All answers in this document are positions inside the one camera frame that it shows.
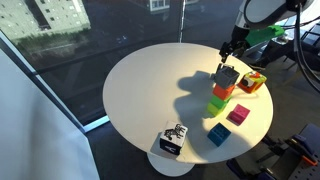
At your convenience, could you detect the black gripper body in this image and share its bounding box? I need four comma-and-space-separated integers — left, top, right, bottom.
229, 25, 250, 51

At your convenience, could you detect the small grey cube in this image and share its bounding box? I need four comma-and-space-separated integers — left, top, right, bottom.
214, 64, 241, 89

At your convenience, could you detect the orange plush cube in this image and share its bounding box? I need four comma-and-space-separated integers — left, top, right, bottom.
237, 70, 268, 95

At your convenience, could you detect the small orange cube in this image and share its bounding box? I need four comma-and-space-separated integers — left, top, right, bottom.
212, 83, 236, 101

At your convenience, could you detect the small green cube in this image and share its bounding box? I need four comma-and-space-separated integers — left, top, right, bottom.
210, 94, 233, 110

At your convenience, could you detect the small lime cube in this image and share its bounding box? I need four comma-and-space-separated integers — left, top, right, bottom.
206, 101, 228, 118

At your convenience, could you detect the small pink cube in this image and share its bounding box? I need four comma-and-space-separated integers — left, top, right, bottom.
226, 103, 251, 127

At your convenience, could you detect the small blue cube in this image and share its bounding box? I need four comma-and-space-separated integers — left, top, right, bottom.
206, 122, 232, 148

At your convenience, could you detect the black white patterned plush cube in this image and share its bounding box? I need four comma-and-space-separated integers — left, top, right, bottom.
159, 119, 189, 156

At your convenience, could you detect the orange purple clamp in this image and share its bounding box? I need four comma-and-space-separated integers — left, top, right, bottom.
226, 158, 278, 180
285, 133, 319, 168

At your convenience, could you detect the black perforated breadboard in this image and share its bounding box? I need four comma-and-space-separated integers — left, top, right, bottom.
266, 123, 320, 180

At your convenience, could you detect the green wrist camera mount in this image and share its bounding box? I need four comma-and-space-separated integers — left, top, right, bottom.
245, 24, 286, 48

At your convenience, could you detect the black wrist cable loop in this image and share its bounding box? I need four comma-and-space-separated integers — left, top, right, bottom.
284, 0, 320, 94

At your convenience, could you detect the white table pedestal base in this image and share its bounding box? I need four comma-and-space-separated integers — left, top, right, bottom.
146, 151, 196, 178

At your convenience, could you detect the slanted window frame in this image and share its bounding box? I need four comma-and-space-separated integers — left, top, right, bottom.
0, 29, 111, 134

